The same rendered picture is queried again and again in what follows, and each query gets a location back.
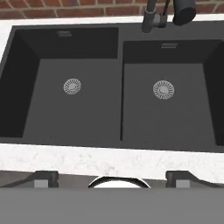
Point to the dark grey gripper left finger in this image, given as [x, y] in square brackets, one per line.
[43, 178]

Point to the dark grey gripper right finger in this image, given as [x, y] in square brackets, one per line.
[178, 178]

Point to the white round thing black rim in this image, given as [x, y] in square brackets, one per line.
[118, 183]

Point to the dark grey double sink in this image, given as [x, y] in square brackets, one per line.
[116, 87]

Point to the dark grey tap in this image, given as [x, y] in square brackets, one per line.
[163, 14]

